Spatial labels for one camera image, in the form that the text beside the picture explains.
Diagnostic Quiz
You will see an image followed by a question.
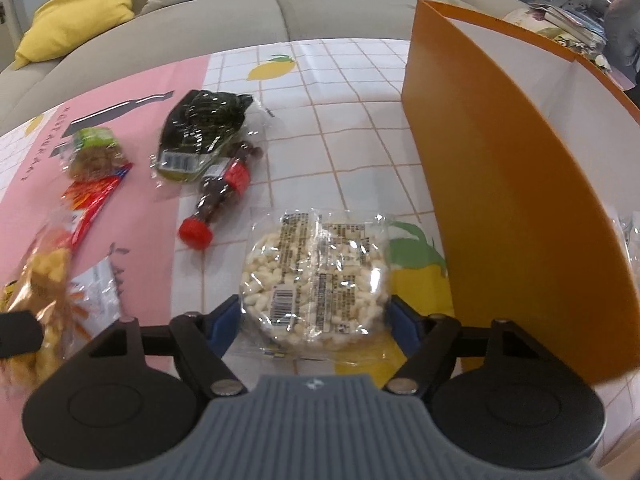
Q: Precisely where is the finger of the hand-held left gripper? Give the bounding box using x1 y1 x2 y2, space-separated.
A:
0 311 44 361

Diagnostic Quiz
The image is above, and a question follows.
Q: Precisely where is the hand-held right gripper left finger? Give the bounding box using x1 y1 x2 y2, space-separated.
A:
87 294 248 397

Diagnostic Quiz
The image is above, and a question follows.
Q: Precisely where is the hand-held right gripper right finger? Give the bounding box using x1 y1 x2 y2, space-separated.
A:
382 294 551 396

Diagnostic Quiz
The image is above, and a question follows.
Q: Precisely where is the clear yellow puff snack bag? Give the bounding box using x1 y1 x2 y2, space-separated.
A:
0 209 73 388

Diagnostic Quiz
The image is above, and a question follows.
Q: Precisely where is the round clear white snack pack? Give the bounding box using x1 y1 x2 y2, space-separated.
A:
236 207 393 353

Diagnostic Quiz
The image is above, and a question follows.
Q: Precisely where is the cola bottle shaped candy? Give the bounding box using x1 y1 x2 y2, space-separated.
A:
178 141 265 251

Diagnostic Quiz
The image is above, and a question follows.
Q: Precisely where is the orange cardboard box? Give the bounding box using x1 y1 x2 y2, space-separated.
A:
400 0 640 386

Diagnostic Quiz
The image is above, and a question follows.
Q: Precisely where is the dark green snack bag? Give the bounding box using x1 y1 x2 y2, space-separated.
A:
152 89 256 185

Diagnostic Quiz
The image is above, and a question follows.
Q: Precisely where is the clear white snack stick packet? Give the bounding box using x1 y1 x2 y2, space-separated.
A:
67 259 123 338

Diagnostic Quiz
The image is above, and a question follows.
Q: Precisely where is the red snack packet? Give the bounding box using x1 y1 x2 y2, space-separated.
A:
60 162 135 247

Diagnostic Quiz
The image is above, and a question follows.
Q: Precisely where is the green topped nut snack bag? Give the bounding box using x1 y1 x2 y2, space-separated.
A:
64 127 123 182

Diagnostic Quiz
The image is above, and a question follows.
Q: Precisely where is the pink and white printed tablecloth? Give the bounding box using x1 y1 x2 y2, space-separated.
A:
0 39 640 480

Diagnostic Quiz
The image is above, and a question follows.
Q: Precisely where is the beige sofa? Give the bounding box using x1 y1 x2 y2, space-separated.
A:
0 0 533 136

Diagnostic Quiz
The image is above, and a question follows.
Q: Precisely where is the yellow pillow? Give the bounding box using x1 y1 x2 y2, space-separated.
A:
12 0 137 71

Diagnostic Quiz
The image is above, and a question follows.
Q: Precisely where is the stack of magazines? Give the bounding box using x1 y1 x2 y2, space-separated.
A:
527 2 610 61

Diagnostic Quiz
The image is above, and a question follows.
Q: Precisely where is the dark grey chair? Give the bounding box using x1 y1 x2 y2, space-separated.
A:
606 0 640 78

